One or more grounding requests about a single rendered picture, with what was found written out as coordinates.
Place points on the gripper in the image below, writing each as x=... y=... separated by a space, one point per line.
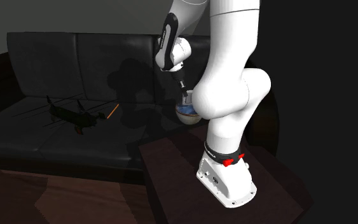
x=181 y=81

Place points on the white and blue bowl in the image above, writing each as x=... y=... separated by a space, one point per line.
x=188 y=116

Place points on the black leather sofa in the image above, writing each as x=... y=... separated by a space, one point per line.
x=104 y=62

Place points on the orange pencil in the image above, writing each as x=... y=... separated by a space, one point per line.
x=113 y=111

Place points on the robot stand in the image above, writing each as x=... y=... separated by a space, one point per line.
x=185 y=180

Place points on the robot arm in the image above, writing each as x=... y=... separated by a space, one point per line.
x=228 y=62

